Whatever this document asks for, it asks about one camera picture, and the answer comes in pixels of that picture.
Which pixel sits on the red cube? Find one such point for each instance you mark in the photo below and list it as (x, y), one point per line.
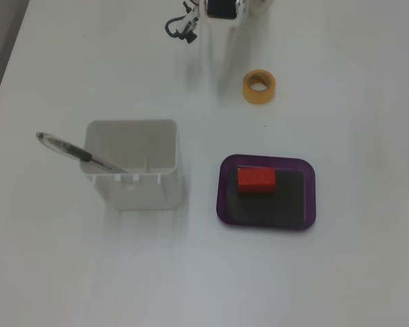
(255, 180)

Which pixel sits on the white plastic pen holder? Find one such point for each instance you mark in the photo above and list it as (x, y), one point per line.
(143, 194)

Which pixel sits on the purple plastic tray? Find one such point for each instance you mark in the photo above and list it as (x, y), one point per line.
(266, 214)

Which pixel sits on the yellow tape roll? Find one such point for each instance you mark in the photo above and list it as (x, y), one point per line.
(255, 97)

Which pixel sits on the white clamp with black knob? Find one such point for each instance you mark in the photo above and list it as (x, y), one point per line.
(190, 35)

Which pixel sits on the black ballpoint pen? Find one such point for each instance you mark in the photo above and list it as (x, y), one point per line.
(71, 150)

